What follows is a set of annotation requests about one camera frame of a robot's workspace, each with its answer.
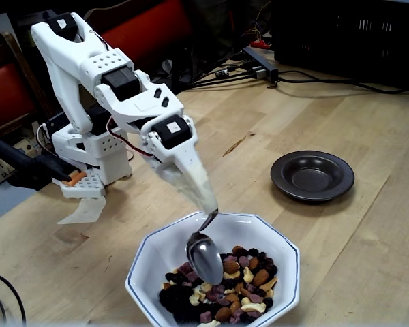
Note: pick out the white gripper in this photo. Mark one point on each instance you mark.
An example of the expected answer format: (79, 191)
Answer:
(182, 154)

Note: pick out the silver metal spoon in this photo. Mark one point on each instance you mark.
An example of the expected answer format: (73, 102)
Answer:
(204, 259)

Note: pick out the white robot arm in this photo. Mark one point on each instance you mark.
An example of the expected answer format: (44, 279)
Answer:
(66, 88)

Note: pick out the white octagonal bowl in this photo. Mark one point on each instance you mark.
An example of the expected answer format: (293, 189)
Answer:
(156, 252)

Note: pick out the brown round plate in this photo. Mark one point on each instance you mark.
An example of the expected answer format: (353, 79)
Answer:
(313, 177)

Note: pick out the beige masking tape sheet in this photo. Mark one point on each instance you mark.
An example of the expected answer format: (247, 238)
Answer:
(85, 211)

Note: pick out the small circuit board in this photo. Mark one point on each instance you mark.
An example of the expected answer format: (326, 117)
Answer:
(222, 73)

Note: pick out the mixed nuts and dried fruit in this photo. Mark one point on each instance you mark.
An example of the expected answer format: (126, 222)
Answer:
(252, 272)

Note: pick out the wooden chair red cushion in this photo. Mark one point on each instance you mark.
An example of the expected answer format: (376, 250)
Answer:
(150, 30)
(7, 92)

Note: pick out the black clamp orange pad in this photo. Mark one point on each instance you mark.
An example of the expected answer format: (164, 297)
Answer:
(34, 167)

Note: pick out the red alligator clip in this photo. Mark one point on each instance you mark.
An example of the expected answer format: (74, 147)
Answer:
(260, 43)

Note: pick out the dark olive jacket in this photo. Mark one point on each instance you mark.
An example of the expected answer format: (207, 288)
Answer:
(218, 24)

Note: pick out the black plastic crate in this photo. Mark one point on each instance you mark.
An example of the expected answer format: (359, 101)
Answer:
(344, 41)

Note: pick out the white carton box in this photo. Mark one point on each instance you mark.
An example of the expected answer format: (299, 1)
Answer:
(0, 29)

